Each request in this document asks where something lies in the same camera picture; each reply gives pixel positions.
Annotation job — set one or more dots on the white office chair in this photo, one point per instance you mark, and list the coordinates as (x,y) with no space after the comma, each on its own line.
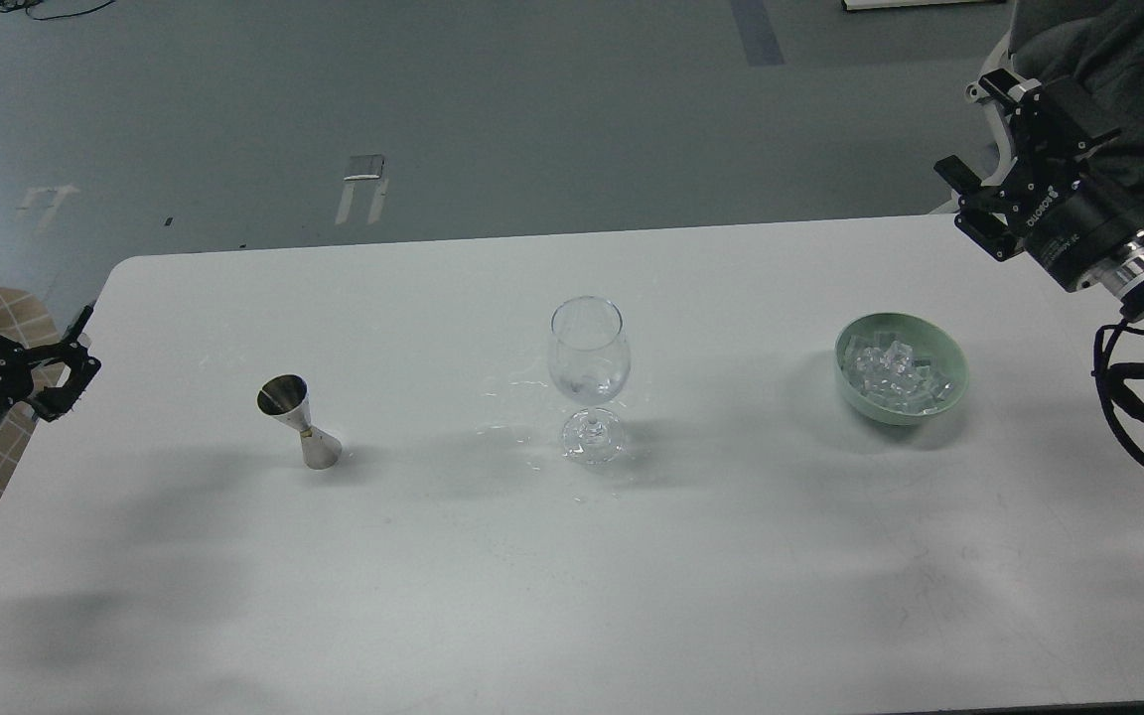
(1000,58)

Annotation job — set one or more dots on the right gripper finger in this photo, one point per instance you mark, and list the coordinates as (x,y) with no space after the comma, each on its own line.
(1056,128)
(987,215)

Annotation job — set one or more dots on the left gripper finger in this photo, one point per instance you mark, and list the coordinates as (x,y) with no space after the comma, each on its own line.
(78,369)

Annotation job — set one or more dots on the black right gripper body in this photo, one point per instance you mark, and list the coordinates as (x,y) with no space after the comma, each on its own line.
(1074,227)

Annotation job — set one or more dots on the seated person in grey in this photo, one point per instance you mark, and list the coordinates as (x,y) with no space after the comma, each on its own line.
(1101,45)

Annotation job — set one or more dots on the clear wine glass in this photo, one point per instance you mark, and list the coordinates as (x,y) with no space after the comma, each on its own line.
(589,360)

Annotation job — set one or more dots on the silver steel jigger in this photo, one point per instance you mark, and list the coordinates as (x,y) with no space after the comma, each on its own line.
(285,398)

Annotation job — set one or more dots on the green bowl of ice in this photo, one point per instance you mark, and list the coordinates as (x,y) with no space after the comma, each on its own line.
(898,369)

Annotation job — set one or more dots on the silver floor plate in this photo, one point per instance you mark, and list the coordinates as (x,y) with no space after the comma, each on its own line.
(367,167)

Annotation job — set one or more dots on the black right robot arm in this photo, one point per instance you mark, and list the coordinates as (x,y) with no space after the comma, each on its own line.
(1118,349)

